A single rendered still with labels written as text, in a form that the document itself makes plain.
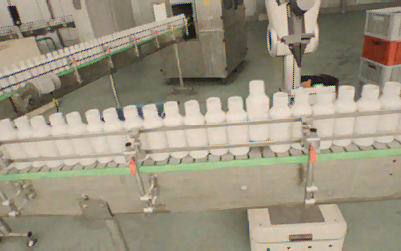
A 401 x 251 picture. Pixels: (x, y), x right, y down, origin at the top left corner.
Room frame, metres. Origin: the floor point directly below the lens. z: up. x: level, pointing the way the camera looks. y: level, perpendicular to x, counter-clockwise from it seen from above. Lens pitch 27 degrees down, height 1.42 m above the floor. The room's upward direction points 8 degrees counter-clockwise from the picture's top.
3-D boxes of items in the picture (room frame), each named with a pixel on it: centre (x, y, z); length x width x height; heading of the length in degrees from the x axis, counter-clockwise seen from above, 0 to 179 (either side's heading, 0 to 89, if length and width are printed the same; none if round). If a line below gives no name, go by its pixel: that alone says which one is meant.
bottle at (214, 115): (0.66, -0.03, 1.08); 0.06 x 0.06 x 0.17
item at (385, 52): (2.38, -2.00, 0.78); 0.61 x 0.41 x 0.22; 89
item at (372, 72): (2.37, -1.99, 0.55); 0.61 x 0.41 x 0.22; 90
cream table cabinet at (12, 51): (4.11, 3.01, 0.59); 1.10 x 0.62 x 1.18; 155
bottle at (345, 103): (0.62, -0.38, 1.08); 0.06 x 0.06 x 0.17
